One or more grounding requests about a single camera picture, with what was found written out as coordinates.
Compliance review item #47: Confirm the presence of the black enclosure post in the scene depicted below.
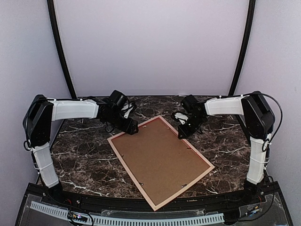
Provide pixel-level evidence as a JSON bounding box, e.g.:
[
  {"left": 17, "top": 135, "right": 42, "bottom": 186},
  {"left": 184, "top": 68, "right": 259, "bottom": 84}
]
[
  {"left": 228, "top": 0, "right": 256, "bottom": 96},
  {"left": 47, "top": 0, "right": 77, "bottom": 99}
]

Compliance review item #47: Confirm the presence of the brown cardboard backing board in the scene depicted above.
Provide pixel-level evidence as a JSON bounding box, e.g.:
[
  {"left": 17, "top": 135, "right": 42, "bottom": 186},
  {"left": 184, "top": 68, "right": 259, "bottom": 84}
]
[{"left": 110, "top": 117, "right": 211, "bottom": 208}]

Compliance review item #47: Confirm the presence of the grey slotted cable duct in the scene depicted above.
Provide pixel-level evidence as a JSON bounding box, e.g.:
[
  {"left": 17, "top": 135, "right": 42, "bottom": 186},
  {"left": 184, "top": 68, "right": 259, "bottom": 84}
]
[{"left": 30, "top": 201, "right": 224, "bottom": 226}]

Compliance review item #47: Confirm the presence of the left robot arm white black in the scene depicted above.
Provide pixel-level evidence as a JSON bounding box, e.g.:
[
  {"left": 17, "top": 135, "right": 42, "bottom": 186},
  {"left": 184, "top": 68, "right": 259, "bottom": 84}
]
[{"left": 23, "top": 90, "right": 138, "bottom": 205}]

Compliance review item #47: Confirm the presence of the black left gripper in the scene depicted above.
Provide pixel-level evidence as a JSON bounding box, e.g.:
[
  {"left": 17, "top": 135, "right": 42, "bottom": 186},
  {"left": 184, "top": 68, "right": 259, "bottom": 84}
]
[{"left": 104, "top": 111, "right": 138, "bottom": 135}]

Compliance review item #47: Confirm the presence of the wooden picture frame red edge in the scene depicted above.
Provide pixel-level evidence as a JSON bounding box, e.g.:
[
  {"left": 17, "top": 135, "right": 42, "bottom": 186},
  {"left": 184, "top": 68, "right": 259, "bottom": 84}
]
[{"left": 107, "top": 115, "right": 215, "bottom": 212}]

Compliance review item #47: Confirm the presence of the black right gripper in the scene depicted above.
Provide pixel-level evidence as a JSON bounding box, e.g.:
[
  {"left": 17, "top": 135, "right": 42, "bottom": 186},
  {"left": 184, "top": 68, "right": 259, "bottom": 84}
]
[{"left": 177, "top": 114, "right": 206, "bottom": 139}]

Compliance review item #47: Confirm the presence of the left black enclosure post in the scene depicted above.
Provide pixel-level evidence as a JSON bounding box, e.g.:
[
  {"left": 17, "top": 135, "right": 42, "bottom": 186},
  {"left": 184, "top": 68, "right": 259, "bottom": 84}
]
[{"left": 47, "top": 0, "right": 77, "bottom": 99}]

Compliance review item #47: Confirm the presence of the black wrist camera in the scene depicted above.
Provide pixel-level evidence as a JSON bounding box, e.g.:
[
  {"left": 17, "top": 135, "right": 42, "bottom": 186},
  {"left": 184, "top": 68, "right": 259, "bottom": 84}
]
[
  {"left": 108, "top": 90, "right": 137, "bottom": 118},
  {"left": 171, "top": 95, "right": 207, "bottom": 124}
]

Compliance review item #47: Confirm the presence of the right black enclosure post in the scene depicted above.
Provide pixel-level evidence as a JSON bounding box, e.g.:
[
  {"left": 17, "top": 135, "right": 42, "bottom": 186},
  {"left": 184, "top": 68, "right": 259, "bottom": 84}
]
[{"left": 228, "top": 0, "right": 256, "bottom": 96}]

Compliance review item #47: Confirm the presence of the small green circuit board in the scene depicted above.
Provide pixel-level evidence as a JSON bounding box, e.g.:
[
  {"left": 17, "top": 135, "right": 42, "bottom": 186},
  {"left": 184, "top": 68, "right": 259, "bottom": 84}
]
[{"left": 67, "top": 211, "right": 88, "bottom": 223}]

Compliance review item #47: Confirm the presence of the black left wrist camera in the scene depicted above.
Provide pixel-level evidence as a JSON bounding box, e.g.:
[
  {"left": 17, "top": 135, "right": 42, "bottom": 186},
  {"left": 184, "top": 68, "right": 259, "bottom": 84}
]
[{"left": 108, "top": 90, "right": 137, "bottom": 118}]

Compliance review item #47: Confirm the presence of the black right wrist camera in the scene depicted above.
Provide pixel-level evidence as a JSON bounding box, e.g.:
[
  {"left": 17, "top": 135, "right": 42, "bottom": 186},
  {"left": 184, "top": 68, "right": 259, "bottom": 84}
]
[{"left": 171, "top": 95, "right": 207, "bottom": 124}]

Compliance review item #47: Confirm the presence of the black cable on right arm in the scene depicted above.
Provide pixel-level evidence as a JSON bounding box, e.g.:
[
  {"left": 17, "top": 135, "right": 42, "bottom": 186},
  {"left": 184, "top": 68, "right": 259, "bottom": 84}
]
[{"left": 244, "top": 93, "right": 283, "bottom": 151}]

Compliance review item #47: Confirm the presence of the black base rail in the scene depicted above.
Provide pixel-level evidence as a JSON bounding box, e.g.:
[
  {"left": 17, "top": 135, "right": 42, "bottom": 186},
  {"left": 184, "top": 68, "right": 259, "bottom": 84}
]
[{"left": 19, "top": 182, "right": 287, "bottom": 216}]

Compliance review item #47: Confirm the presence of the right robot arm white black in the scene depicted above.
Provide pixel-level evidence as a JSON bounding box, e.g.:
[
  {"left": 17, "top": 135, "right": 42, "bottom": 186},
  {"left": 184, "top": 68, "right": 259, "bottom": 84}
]
[{"left": 172, "top": 91, "right": 280, "bottom": 204}]

